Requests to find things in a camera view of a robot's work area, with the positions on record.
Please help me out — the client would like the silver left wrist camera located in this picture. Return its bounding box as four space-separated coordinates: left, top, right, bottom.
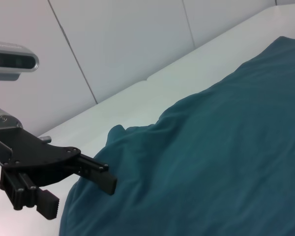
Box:
0 40 39 74

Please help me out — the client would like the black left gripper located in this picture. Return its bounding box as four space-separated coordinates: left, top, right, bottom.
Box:
0 127 118 220

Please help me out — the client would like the teal blue shirt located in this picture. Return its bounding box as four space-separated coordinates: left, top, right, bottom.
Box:
59 36 295 236

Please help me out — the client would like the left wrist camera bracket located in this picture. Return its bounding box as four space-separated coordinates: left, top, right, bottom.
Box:
0 71 22 109

